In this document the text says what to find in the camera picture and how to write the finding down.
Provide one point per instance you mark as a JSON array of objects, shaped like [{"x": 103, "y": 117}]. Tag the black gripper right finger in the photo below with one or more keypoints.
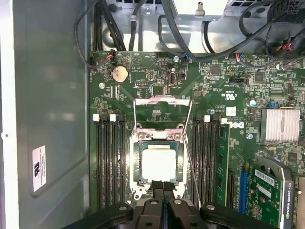
[{"x": 181, "y": 214}]

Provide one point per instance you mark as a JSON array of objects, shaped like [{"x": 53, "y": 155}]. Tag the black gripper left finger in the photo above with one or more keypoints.
[{"x": 147, "y": 214}]

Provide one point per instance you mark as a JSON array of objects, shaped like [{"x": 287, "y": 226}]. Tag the silver topped CPU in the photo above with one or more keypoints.
[{"x": 159, "y": 164}]

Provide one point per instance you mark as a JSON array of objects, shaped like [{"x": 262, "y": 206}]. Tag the metal socket cover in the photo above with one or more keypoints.
[{"x": 162, "y": 99}]

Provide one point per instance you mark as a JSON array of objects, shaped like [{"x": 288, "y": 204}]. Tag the CPU socket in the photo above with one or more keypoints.
[{"x": 134, "y": 164}]

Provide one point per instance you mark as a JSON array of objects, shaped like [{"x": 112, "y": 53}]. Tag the short black expansion slot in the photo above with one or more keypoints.
[{"x": 231, "y": 188}]

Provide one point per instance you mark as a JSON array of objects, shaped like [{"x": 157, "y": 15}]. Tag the black RAM slot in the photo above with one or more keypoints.
[
  {"x": 207, "y": 155},
  {"x": 215, "y": 155},
  {"x": 114, "y": 155},
  {"x": 199, "y": 148},
  {"x": 122, "y": 155},
  {"x": 97, "y": 155},
  {"x": 105, "y": 155}
]

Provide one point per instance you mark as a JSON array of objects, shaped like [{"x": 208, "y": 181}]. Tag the blue expansion slot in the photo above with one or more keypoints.
[{"x": 244, "y": 188}]

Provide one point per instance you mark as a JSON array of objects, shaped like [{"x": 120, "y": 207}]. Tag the green RAM stick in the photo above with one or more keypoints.
[{"x": 224, "y": 155}]

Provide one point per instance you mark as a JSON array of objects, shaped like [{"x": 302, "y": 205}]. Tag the black graphics card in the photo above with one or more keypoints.
[{"x": 269, "y": 190}]

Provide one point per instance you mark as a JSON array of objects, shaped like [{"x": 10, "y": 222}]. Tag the white case sticker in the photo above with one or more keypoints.
[{"x": 39, "y": 167}]

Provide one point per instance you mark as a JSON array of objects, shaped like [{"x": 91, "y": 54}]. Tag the silver finned heatsink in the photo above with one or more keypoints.
[{"x": 280, "y": 124}]

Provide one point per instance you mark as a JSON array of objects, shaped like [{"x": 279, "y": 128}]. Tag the green motherboard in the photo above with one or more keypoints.
[{"x": 133, "y": 78}]

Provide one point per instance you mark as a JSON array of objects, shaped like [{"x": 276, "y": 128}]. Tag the silver internal USB port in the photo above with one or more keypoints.
[{"x": 172, "y": 77}]

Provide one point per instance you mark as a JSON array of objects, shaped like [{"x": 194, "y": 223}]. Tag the round coin battery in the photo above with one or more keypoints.
[{"x": 120, "y": 74}]

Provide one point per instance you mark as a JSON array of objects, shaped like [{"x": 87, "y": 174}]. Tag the open black PC case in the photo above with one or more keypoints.
[{"x": 52, "y": 95}]

